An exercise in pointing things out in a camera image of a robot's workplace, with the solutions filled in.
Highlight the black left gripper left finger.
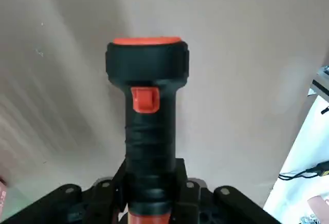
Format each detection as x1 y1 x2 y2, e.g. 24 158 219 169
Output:
0 161 129 224

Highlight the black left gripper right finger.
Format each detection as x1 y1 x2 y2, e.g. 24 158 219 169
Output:
169 158 281 224

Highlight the grey metal device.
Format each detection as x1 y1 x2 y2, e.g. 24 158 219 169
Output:
308 64 329 98

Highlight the black cable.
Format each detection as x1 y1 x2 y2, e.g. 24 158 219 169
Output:
279 161 329 181

